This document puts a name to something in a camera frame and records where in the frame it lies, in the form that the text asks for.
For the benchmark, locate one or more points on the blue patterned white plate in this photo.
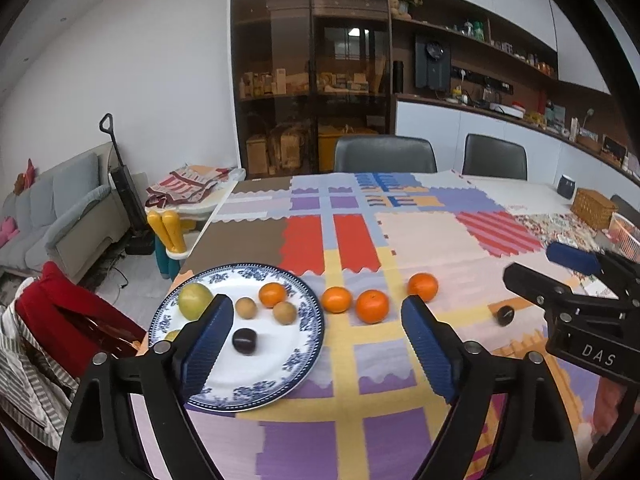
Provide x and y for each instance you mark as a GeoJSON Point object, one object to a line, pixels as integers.
{"type": "Point", "coordinates": [270, 365]}

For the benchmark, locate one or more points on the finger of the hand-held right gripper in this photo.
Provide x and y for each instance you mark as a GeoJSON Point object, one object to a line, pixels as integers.
{"type": "Point", "coordinates": [572, 256]}
{"type": "Point", "coordinates": [535, 285]}

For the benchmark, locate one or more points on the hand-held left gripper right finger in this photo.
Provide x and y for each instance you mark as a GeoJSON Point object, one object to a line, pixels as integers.
{"type": "Point", "coordinates": [427, 347]}

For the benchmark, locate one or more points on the dark glass cabinet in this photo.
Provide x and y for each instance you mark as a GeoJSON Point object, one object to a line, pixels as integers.
{"type": "Point", "coordinates": [310, 85]}

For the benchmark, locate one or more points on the orange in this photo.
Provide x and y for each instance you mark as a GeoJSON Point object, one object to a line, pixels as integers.
{"type": "Point", "coordinates": [336, 300]}
{"type": "Point", "coordinates": [272, 295]}
{"type": "Point", "coordinates": [424, 286]}
{"type": "Point", "coordinates": [372, 306]}

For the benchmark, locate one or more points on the red plush toy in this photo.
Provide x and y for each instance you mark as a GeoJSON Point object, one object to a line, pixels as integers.
{"type": "Point", "coordinates": [25, 177]}

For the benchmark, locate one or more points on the black upright vacuum cleaner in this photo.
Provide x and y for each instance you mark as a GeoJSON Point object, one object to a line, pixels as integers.
{"type": "Point", "coordinates": [125, 195]}

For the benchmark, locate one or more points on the teddy bear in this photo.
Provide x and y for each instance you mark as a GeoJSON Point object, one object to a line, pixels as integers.
{"type": "Point", "coordinates": [399, 9]}

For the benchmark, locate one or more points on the yellow pear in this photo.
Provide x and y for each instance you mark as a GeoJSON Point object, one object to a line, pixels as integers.
{"type": "Point", "coordinates": [172, 336]}

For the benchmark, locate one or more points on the grey dining chair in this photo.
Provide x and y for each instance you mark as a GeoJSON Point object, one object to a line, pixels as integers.
{"type": "Point", "coordinates": [385, 155]}
{"type": "Point", "coordinates": [495, 157]}

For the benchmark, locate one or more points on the yellow plastic post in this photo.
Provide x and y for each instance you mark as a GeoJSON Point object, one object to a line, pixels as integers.
{"type": "Point", "coordinates": [157, 230]}
{"type": "Point", "coordinates": [175, 230]}

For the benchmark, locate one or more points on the small white table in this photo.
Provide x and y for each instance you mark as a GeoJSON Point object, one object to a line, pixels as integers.
{"type": "Point", "coordinates": [220, 195]}

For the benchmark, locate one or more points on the colourful patchwork tablecloth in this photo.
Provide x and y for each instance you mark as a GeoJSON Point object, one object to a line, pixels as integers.
{"type": "Point", "coordinates": [350, 410]}

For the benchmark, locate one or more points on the black thermos bottle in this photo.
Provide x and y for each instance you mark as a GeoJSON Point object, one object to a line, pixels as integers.
{"type": "Point", "coordinates": [398, 77]}

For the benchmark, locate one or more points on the wooden wall shelf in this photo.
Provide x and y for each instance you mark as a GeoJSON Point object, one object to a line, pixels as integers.
{"type": "Point", "coordinates": [505, 60]}

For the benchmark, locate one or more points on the dark blue mug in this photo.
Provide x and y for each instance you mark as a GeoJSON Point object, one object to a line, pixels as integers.
{"type": "Point", "coordinates": [566, 187]}

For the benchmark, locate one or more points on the red jacket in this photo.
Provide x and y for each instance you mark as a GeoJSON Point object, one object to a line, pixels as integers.
{"type": "Point", "coordinates": [50, 305]}

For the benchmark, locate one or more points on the teal plastic leg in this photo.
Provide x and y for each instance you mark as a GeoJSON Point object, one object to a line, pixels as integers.
{"type": "Point", "coordinates": [162, 260]}

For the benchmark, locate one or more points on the tile patterned table mat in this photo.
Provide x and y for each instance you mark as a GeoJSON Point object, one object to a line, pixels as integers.
{"type": "Point", "coordinates": [555, 227]}

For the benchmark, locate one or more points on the dark dining chair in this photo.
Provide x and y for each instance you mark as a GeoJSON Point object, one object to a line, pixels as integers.
{"type": "Point", "coordinates": [627, 206]}

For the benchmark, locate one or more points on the white table cover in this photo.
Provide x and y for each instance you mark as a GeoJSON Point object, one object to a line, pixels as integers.
{"type": "Point", "coordinates": [525, 192]}

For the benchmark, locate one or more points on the green pear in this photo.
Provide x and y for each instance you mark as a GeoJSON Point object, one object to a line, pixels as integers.
{"type": "Point", "coordinates": [195, 301]}

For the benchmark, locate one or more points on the small brown fruit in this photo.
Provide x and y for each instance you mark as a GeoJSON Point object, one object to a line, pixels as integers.
{"type": "Point", "coordinates": [285, 313]}
{"type": "Point", "coordinates": [246, 308]}

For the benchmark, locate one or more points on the person's right hand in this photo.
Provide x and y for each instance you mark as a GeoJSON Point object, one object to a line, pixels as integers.
{"type": "Point", "coordinates": [607, 400]}

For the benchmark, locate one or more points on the grey sofa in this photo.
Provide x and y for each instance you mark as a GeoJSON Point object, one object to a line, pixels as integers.
{"type": "Point", "coordinates": [55, 215]}

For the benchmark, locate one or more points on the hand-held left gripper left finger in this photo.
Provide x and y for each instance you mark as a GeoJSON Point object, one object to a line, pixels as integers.
{"type": "Point", "coordinates": [207, 347]}

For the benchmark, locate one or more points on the striped grey cloth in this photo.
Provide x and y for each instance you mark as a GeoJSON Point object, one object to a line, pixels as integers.
{"type": "Point", "coordinates": [30, 385]}

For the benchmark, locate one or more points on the wicker basket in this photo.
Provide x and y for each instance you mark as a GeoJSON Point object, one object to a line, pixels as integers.
{"type": "Point", "coordinates": [595, 208]}

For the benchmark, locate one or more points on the pink plush toy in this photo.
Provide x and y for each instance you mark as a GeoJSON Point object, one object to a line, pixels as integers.
{"type": "Point", "coordinates": [7, 232]}

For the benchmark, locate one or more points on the folded striped cloth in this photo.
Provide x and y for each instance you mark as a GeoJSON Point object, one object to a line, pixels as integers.
{"type": "Point", "coordinates": [185, 185]}

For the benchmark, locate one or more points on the dark purple fruit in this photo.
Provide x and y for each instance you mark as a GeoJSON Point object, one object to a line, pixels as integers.
{"type": "Point", "coordinates": [245, 341]}
{"type": "Point", "coordinates": [505, 315]}

